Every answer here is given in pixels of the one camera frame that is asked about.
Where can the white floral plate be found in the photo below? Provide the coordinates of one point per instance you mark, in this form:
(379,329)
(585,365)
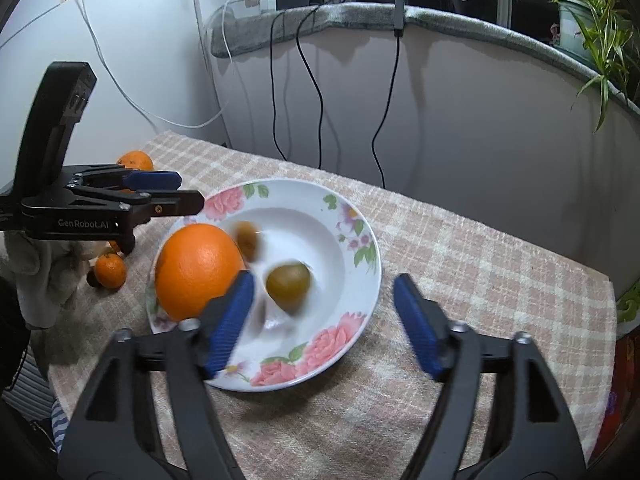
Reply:
(310,240)

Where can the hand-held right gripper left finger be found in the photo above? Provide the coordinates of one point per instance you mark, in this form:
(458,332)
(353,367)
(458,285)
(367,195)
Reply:
(232,320)

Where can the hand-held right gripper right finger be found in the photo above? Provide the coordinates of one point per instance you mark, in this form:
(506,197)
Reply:
(417,320)

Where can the beige checked tablecloth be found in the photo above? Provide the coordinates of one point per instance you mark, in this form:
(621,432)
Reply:
(450,285)

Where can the white charger plug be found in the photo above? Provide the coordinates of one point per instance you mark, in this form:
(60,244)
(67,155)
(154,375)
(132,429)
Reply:
(268,3)

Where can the person's left hand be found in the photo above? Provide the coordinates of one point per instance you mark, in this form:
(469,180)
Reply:
(45,280)

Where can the green spider plant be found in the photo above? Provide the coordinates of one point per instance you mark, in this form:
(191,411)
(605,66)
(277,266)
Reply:
(600,25)

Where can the medium orange with stem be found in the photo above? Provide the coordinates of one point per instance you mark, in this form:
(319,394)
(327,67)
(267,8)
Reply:
(136,160)

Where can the blue striped cloth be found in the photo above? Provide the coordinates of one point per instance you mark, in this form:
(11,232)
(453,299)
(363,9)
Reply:
(59,425)

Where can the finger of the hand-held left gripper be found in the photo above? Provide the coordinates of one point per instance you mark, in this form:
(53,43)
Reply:
(152,178)
(175,202)

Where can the black power adapter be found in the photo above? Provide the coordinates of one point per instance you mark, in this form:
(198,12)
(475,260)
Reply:
(292,0)

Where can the brown kiwi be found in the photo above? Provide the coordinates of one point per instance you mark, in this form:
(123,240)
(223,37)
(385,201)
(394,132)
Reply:
(287,285)
(246,240)

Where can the red patterned cloth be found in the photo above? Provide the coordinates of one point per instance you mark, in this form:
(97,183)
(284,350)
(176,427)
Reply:
(617,400)

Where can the large orange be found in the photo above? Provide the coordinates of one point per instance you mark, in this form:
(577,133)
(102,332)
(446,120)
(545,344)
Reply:
(195,265)

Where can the small tangerine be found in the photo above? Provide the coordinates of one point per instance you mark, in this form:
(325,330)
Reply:
(115,246)
(110,271)

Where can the grey sill cloth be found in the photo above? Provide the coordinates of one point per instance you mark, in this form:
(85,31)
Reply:
(350,15)

